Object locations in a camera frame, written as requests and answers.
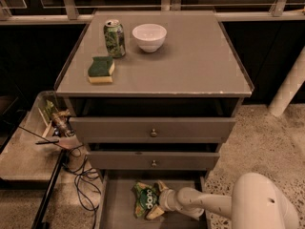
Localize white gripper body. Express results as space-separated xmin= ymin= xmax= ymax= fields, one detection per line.
xmin=159 ymin=189 xmax=182 ymax=212

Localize green rice chip bag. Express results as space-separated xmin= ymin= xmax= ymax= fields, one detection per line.
xmin=133 ymin=182 xmax=161 ymax=218

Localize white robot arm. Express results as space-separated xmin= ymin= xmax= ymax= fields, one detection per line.
xmin=146 ymin=173 xmax=299 ymax=229

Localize grey bottom drawer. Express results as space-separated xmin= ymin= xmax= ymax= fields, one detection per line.
xmin=98 ymin=170 xmax=211 ymax=229

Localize grey drawer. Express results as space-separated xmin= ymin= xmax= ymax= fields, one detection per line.
xmin=98 ymin=170 xmax=211 ymax=229
xmin=70 ymin=117 xmax=235 ymax=143
xmin=88 ymin=151 xmax=220 ymax=171

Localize grey middle drawer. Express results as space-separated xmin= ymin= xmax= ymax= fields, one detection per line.
xmin=88 ymin=151 xmax=220 ymax=171

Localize grey drawer cabinet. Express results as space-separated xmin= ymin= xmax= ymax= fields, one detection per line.
xmin=52 ymin=10 xmax=255 ymax=183

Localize grey top drawer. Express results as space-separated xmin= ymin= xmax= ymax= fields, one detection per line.
xmin=70 ymin=117 xmax=235 ymax=143

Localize clutter items in bin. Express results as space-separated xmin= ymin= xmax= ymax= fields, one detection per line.
xmin=38 ymin=100 xmax=74 ymax=137

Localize green yellow sponge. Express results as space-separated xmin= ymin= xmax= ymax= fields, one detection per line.
xmin=88 ymin=56 xmax=115 ymax=84

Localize white bowl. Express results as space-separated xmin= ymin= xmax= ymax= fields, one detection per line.
xmin=132 ymin=24 xmax=167 ymax=52

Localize green soda can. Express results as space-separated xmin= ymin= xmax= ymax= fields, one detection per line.
xmin=103 ymin=19 xmax=126 ymax=58

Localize white diagonal pole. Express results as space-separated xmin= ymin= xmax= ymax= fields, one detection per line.
xmin=268 ymin=47 xmax=305 ymax=116

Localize metal window railing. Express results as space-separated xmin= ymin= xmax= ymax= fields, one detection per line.
xmin=0 ymin=0 xmax=305 ymax=25

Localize black cable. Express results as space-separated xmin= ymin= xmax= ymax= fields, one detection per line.
xmin=61 ymin=144 xmax=102 ymax=229

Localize black metal floor frame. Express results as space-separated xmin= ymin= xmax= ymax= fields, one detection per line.
xmin=31 ymin=150 xmax=66 ymax=229

